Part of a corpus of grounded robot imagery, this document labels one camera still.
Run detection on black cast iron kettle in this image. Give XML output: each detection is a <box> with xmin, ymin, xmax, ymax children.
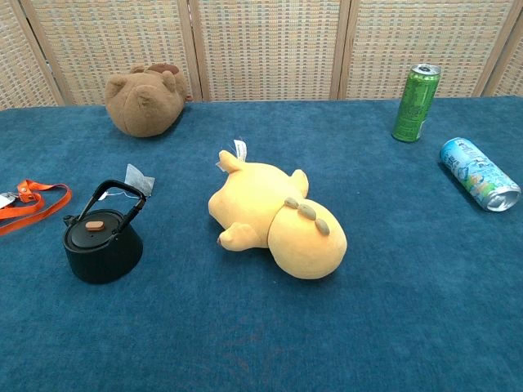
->
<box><xmin>62</xmin><ymin>180</ymin><xmax>146</xmax><ymax>285</ymax></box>

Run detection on black kettle lid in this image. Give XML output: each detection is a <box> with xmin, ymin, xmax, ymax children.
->
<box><xmin>66</xmin><ymin>209</ymin><xmax>124</xmax><ymax>249</ymax></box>

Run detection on yellow plush dinosaur toy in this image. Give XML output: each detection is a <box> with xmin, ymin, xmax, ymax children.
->
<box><xmin>207</xmin><ymin>140</ymin><xmax>348</xmax><ymax>281</ymax></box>

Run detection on blue carpet table cover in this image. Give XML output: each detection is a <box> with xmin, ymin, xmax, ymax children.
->
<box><xmin>0</xmin><ymin>95</ymin><xmax>523</xmax><ymax>392</ymax></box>

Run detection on brown plush bear toy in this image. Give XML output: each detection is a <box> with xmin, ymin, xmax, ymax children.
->
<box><xmin>105</xmin><ymin>63</ymin><xmax>189</xmax><ymax>139</ymax></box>

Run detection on green drink can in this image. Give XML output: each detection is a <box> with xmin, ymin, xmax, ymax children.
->
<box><xmin>391</xmin><ymin>63</ymin><xmax>442</xmax><ymax>143</ymax></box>

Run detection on light blue drink can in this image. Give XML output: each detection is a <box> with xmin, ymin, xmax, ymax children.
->
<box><xmin>439</xmin><ymin>136</ymin><xmax>522</xmax><ymax>212</ymax></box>

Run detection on woven folding screen wooden frame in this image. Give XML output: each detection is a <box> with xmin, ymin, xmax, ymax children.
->
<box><xmin>0</xmin><ymin>0</ymin><xmax>523</xmax><ymax>111</ymax></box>

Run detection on orange lanyard strap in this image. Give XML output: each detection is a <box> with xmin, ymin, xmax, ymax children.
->
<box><xmin>0</xmin><ymin>179</ymin><xmax>73</xmax><ymax>237</ymax></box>

